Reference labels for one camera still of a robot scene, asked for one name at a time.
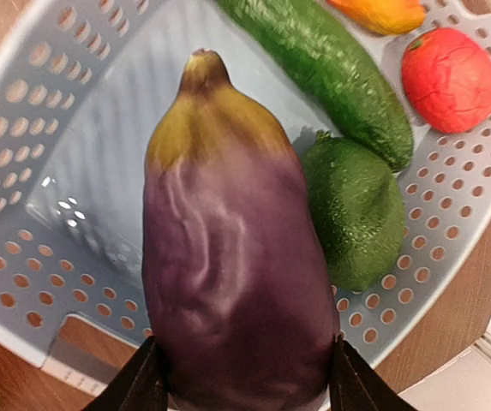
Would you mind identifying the red toy tomato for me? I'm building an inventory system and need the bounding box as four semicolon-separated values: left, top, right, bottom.
401;27;491;134

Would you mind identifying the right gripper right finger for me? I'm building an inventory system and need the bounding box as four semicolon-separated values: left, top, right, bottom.
329;335;416;411

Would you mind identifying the green toy avocado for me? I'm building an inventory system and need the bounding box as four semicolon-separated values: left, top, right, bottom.
302;130;405;292

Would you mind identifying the orange red toy pepper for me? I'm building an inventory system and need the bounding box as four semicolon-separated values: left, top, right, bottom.
326;0;426;35

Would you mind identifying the purple toy eggplant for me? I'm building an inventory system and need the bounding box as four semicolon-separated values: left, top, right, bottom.
142;49;338;410

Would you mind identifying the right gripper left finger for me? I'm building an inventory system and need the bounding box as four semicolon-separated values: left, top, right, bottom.
83;336;169;411

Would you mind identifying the light blue plastic basket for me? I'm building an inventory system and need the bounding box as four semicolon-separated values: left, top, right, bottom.
0;1;491;395

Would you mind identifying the green toy cucumber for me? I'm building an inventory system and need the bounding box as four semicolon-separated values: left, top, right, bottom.
218;1;414;172

